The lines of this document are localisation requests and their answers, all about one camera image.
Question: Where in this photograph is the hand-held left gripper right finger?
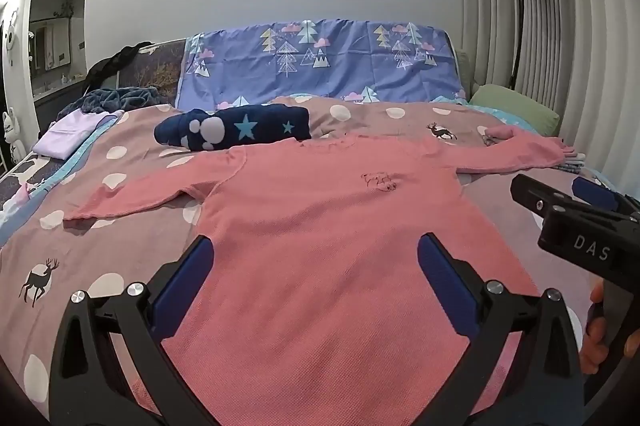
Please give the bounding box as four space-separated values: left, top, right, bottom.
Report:
417 233 586 426

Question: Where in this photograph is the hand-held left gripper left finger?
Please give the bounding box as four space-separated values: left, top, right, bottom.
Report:
49 235 221 426

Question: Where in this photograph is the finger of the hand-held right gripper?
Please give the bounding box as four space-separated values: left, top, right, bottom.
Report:
572 177 640 219
510 175 576 219

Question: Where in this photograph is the pink long-sleeve shirt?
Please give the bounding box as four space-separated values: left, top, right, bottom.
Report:
62 126 576 426

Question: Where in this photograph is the person's right hand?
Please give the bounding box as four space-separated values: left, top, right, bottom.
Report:
580 280 640 374

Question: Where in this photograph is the floral patterned folded garment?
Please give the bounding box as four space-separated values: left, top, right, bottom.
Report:
552 155 588 173

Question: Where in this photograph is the green pillow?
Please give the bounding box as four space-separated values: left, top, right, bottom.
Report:
470 84 561 137

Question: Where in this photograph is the teal quilt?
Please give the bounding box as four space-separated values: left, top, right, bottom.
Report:
430 94 531 129

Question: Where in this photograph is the mauve dotted deer blanket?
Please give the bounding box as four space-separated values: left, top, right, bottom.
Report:
0 95 621 426

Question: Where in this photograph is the grey pleated curtain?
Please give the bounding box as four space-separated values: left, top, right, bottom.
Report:
457 0 640 202

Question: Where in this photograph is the navy star print plush cloth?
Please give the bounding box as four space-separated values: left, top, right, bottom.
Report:
153 104 312 152

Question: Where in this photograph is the lavender folded garment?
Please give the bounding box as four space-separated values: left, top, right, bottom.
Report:
32 109 126 159

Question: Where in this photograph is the dark teal fuzzy blanket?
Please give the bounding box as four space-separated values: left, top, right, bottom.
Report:
57 86 168 119

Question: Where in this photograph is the grey patterned bedsheet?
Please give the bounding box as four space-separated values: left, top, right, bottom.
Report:
0 155 51 207

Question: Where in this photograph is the tree print headboard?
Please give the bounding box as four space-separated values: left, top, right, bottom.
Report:
137 37 188 107

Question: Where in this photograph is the blue tree print sheet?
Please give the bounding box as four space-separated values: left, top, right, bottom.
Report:
177 17 471 111

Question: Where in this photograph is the black cloth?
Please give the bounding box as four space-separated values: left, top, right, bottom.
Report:
85 41 156 90

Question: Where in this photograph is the white cat figurine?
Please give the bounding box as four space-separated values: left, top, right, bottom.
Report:
2 109 28 162

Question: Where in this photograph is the wall mirror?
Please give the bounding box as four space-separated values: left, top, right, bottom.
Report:
27 16 71 72

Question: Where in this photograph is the white bear wall decoration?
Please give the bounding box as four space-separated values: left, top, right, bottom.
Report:
2 11 21 67

